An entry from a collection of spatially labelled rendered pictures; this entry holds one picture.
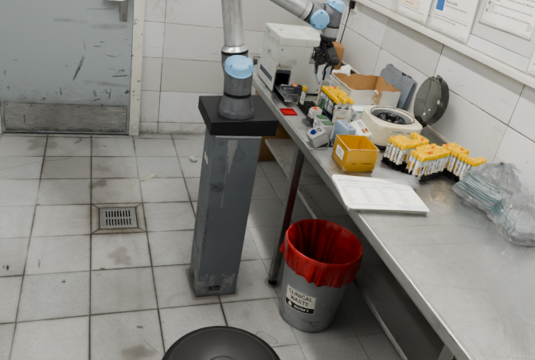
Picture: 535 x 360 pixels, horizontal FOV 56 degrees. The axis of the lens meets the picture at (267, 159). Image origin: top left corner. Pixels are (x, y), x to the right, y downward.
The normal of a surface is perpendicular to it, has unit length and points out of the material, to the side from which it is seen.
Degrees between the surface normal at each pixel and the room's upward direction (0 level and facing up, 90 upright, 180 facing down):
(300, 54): 90
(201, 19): 90
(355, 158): 90
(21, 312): 0
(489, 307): 0
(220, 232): 90
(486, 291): 0
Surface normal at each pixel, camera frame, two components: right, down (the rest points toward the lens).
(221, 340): 0.16, -0.85
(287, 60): 0.29, 0.48
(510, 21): -0.94, 0.01
